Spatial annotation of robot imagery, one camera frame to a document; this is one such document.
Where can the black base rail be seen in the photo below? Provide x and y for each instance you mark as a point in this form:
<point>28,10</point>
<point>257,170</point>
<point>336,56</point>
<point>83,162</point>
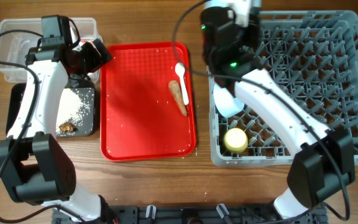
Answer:
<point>245,214</point>

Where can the red plastic tray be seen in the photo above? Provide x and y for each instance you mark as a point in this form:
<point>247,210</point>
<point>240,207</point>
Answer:
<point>139,117</point>

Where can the yellow plastic cup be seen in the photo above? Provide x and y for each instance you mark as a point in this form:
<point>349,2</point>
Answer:
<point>235,140</point>

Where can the brown carrot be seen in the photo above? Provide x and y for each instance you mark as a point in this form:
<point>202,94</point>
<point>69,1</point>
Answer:
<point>176,93</point>

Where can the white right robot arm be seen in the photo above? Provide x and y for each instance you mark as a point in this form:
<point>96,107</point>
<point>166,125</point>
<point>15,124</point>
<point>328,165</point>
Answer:
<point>323,159</point>

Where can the grey dishwasher rack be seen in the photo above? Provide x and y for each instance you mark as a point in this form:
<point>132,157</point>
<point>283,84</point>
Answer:
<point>313,56</point>

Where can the white plastic spoon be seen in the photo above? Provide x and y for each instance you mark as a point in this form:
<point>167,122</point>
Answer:
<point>180,71</point>

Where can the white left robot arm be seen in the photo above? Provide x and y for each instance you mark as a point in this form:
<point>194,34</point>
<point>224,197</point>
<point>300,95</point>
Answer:
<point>33,166</point>

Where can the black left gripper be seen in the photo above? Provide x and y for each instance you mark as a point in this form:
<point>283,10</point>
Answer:
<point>96,60</point>

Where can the small light blue bowl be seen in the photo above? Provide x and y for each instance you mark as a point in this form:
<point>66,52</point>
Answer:
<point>226,104</point>

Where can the black waste bin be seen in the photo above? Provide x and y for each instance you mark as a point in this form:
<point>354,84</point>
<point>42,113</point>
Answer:
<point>17,93</point>

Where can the brown food scrap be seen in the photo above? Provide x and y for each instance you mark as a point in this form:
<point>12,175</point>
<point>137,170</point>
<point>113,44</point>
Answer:
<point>67,127</point>

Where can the clear plastic bin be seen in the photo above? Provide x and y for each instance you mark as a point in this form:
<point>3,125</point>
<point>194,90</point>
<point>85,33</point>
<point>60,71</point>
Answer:
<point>15,46</point>

